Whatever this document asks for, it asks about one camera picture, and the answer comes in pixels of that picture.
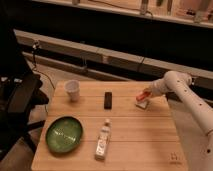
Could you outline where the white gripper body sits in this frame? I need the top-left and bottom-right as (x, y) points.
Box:
(144, 79), (167, 98)

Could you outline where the white sponge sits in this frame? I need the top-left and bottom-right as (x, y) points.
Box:
(135, 100), (149, 109)

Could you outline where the red pepper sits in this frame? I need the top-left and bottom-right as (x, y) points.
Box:
(136, 92), (151, 101)

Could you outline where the green plate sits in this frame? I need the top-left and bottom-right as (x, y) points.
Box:
(45, 116), (83, 153)

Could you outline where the black rectangular block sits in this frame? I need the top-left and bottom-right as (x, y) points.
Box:
(104, 92), (112, 109)

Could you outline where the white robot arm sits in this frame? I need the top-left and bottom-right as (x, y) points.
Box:
(143, 71), (213, 171)

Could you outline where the clear plastic bottle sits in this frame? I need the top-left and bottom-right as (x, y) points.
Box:
(95, 119), (111, 160)

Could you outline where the black cable on floor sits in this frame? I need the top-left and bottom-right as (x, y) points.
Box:
(30, 40), (57, 91)

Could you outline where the white paper cup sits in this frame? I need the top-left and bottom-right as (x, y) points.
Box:
(64, 80), (80, 102)

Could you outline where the black office chair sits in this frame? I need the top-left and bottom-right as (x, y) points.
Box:
(0, 28), (49, 161)

